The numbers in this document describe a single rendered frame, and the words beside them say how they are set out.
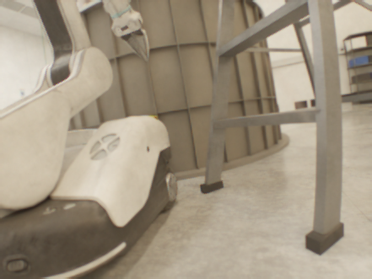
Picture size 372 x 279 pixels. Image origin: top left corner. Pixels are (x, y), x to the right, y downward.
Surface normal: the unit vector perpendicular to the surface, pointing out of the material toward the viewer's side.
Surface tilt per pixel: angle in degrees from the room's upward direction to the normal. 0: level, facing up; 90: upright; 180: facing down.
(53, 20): 110
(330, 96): 87
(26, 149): 90
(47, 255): 89
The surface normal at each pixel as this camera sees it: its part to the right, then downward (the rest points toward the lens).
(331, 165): 0.37, -0.04
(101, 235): 0.70, -0.07
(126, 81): -0.20, 0.11
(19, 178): 0.94, -0.14
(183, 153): 0.05, 0.07
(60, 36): -0.22, 0.46
